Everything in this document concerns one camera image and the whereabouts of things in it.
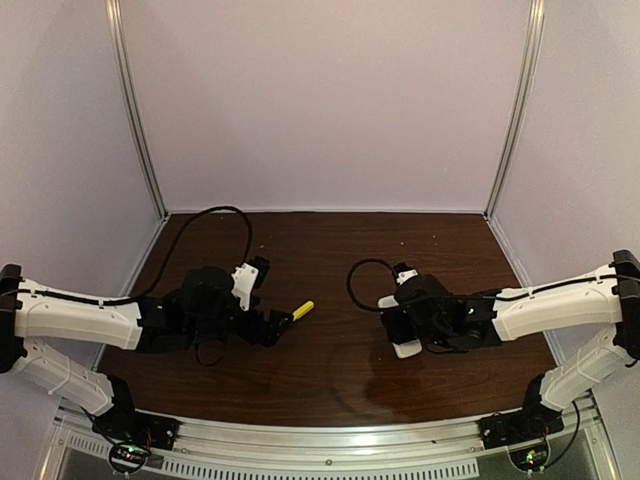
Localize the left aluminium frame post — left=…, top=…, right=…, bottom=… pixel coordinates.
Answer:
left=105, top=0, right=169, bottom=220

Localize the right black camera cable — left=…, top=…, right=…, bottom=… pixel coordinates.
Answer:
left=348, top=257, right=401, bottom=314

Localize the black camera cable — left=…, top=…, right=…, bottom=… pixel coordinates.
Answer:
left=144, top=203, right=254, bottom=301
left=348, top=257, right=401, bottom=314

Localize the aluminium frame post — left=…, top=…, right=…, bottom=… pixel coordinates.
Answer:
left=484, top=0, right=546, bottom=221
left=105, top=0, right=169, bottom=220

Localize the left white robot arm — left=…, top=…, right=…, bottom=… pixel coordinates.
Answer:
left=1, top=257, right=302, bottom=419

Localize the left black camera cable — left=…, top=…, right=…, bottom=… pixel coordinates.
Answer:
left=144, top=203, right=254, bottom=301

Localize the white remote control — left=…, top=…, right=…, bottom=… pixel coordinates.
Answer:
left=378, top=295, right=422, bottom=359

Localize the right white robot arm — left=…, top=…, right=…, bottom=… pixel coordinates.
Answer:
left=378, top=250, right=639, bottom=425

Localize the right aluminium frame post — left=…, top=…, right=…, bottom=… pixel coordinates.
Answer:
left=484, top=0, right=546, bottom=221

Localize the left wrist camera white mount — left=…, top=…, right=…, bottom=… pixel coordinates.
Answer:
left=231, top=256, right=271, bottom=311

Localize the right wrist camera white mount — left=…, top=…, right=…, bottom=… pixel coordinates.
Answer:
left=392, top=262, right=418, bottom=286

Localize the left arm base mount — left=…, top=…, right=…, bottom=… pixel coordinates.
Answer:
left=85, top=411, right=181, bottom=478

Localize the yellow handled screwdriver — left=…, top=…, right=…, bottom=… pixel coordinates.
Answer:
left=292, top=300, right=315, bottom=322

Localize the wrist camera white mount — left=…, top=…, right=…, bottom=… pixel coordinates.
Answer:
left=231, top=256, right=271, bottom=311
left=392, top=262, right=418, bottom=286

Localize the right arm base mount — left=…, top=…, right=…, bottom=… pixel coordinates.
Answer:
left=478, top=408, right=564, bottom=474

